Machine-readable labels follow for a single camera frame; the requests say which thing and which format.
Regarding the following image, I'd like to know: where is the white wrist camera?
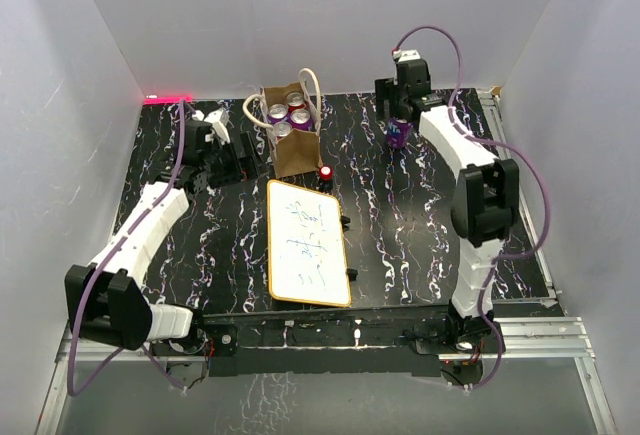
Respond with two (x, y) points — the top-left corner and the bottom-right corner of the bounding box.
(192, 108), (231, 145)
(391, 49), (421, 64)

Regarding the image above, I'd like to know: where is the purple can middle right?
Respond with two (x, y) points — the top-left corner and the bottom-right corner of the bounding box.
(289, 109), (313, 131)

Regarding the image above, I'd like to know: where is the black board clip lower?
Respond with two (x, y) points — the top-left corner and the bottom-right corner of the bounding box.
(346, 268), (358, 281)

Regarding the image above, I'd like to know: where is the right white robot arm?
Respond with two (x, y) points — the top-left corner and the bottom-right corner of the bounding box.
(375, 49), (519, 352)

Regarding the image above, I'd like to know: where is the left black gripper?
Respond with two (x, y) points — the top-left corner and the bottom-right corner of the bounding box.
(201, 132), (268, 189)

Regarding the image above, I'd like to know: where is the purple fanta can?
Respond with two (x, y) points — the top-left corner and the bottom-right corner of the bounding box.
(386, 117), (413, 150)

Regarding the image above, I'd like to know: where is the red can back right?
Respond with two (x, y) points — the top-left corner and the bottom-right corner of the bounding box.
(286, 92), (306, 111)

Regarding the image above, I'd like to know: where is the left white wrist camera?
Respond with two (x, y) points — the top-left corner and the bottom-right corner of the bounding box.
(192, 108), (231, 145)

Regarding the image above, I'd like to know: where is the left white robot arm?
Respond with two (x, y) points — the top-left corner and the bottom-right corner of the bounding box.
(64, 109), (262, 354)

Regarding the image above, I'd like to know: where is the brown canvas bag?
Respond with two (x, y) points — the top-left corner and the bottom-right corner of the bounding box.
(242, 68), (323, 179)

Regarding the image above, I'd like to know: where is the pink tape strip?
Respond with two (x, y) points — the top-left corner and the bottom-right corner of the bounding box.
(144, 95), (193, 105)

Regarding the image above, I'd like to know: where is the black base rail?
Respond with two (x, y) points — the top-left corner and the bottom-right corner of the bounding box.
(142, 302), (506, 379)

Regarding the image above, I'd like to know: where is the white dry-erase board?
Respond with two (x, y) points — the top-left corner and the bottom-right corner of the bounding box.
(267, 180), (352, 307)

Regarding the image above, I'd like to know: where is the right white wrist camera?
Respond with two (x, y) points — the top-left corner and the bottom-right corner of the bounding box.
(391, 49), (421, 64)

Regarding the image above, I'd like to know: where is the purple can back left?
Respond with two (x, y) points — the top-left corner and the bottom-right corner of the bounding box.
(267, 104), (289, 125)

